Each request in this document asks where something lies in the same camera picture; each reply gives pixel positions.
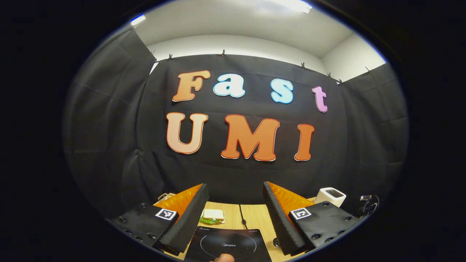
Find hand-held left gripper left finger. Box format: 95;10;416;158
108;183;210;256

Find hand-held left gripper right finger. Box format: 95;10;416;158
262;181;364;256

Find black induction cooktop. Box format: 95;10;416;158
184;226;273;262

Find sandwich with lettuce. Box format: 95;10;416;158
199;209;225;225

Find white toaster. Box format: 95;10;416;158
314;187;347;208

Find black backdrop cloth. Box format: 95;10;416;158
62;27;410;219

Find row of backdrop clips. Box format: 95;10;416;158
149;49;372;86

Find black cooktop power cable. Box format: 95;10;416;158
238;204;249;230

